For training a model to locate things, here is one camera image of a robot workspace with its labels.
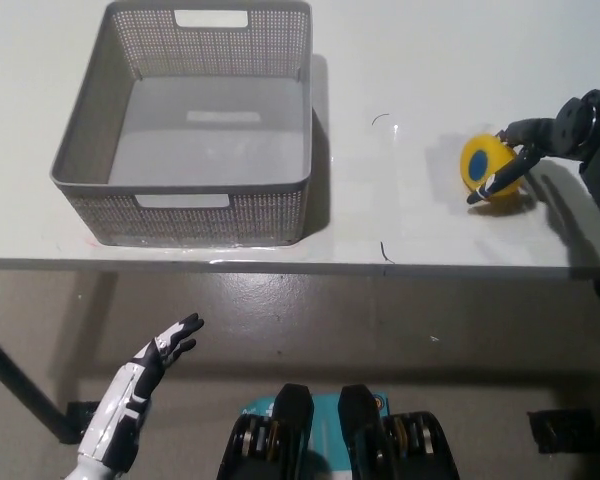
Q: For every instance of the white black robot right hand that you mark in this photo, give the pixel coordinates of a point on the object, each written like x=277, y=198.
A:
x=560, y=132

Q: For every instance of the black metal table leg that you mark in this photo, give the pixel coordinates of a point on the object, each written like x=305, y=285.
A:
x=25, y=385

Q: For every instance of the black robot body teal top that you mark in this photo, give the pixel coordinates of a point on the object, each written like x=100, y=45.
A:
x=290, y=440

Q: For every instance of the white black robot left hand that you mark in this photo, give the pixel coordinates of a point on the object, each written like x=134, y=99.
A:
x=130, y=385

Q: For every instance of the thin black thread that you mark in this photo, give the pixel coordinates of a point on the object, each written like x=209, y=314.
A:
x=384, y=252

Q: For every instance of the grey perforated plastic basket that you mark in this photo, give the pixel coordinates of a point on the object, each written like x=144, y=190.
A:
x=200, y=135

